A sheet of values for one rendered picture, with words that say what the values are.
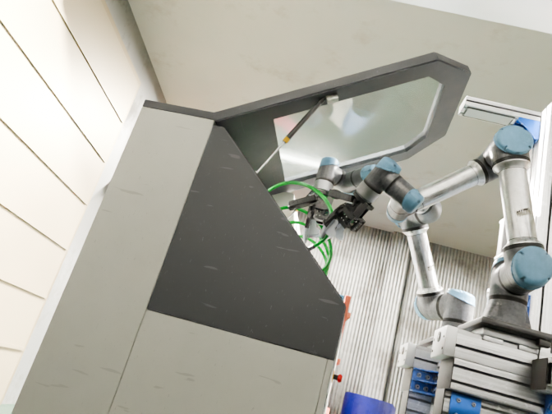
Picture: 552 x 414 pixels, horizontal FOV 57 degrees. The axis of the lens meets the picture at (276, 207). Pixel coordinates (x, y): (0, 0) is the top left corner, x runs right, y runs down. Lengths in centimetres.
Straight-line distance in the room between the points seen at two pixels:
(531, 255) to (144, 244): 117
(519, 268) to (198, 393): 99
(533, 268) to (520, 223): 15
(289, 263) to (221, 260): 21
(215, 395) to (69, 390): 43
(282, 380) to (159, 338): 38
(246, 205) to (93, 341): 62
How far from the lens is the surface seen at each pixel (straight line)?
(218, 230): 161
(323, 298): 152
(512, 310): 175
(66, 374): 167
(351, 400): 655
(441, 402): 170
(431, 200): 183
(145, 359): 158
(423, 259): 231
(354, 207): 173
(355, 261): 813
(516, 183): 177
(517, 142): 180
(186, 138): 178
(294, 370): 149
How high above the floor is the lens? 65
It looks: 20 degrees up
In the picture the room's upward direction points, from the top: 16 degrees clockwise
